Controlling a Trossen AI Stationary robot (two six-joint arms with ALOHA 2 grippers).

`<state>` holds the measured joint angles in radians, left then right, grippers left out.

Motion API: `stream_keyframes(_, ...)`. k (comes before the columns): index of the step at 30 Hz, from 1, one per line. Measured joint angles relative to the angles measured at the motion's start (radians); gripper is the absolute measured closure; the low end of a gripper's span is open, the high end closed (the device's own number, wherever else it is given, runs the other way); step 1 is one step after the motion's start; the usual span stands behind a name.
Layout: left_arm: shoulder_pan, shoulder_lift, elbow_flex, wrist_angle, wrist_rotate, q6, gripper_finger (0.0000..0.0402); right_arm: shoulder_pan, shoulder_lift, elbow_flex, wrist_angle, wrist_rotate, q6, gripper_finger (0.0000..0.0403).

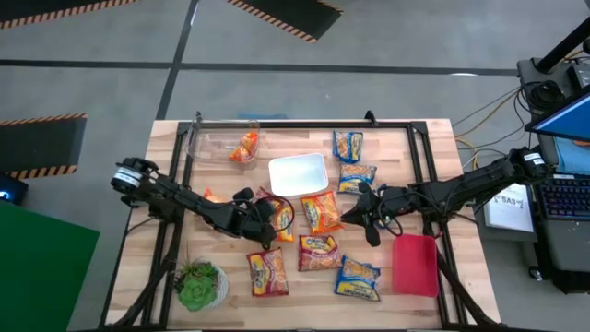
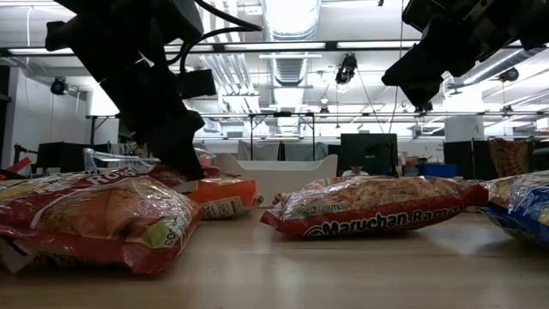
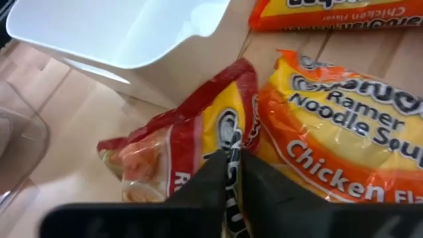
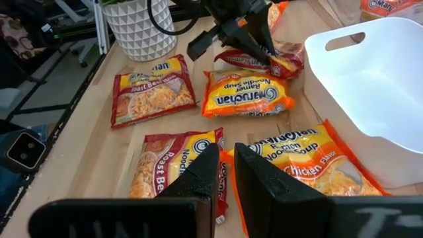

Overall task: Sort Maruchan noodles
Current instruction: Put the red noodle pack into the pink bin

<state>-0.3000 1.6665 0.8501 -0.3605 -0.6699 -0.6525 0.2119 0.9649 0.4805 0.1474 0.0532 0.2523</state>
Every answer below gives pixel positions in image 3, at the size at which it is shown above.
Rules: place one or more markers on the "red Maruchan ramen pack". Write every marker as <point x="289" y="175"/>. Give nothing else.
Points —
<point x="185" y="139"/>

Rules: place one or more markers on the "clear plastic bin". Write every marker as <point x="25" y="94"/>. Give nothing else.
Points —
<point x="20" y="142"/>

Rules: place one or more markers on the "white plastic bin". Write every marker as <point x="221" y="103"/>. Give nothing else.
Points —
<point x="115" y="29"/>

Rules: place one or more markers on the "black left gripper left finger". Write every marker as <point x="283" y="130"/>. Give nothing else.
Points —
<point x="208" y="185"/>

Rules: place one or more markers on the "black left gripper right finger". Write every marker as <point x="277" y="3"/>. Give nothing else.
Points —
<point x="267" y="188"/>

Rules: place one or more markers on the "orange chicken ramen pack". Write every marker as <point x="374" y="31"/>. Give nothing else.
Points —
<point x="347" y="132"/>
<point x="330" y="18"/>

